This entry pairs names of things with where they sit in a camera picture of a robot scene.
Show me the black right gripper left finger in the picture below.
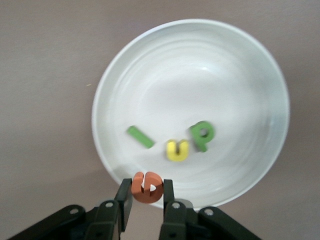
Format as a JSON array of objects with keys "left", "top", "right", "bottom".
[{"left": 86, "top": 177, "right": 134, "bottom": 240}]

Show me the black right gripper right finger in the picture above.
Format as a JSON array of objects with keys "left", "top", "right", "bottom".
[{"left": 159, "top": 178, "right": 195, "bottom": 240}]

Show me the orange foam letter e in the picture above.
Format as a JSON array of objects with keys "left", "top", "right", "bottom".
[{"left": 131, "top": 171, "right": 164, "bottom": 204}]

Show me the yellow foam letter u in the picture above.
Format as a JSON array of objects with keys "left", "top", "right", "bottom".
[{"left": 164, "top": 139, "right": 190, "bottom": 163}]

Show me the green foam letter l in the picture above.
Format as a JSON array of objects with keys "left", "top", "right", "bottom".
[{"left": 126, "top": 125, "right": 156, "bottom": 150}]

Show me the green foam letter p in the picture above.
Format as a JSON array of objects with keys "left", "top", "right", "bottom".
[{"left": 188, "top": 121, "right": 216, "bottom": 153}]

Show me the beige round plate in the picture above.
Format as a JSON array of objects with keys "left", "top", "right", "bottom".
[{"left": 91, "top": 19, "right": 291, "bottom": 210}]

